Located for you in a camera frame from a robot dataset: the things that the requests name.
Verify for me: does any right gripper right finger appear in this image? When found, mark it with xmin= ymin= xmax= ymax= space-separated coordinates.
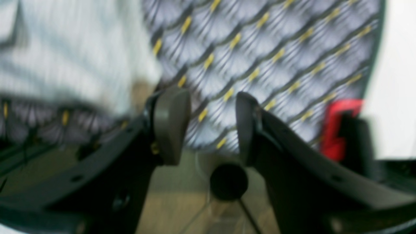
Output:
xmin=235 ymin=92 xmax=415 ymax=234

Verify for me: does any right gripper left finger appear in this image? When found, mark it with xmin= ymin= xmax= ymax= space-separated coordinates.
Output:
xmin=1 ymin=86 xmax=191 ymax=234

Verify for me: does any light grey T-shirt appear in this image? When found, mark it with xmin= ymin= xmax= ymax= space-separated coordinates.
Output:
xmin=0 ymin=0 xmax=163 ymax=117

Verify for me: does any red black table clamp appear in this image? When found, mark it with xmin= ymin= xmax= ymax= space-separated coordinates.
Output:
xmin=320 ymin=99 xmax=379 ymax=180

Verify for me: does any fan-patterned table cloth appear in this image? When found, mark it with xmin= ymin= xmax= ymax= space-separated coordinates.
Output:
xmin=1 ymin=0 xmax=386 ymax=154

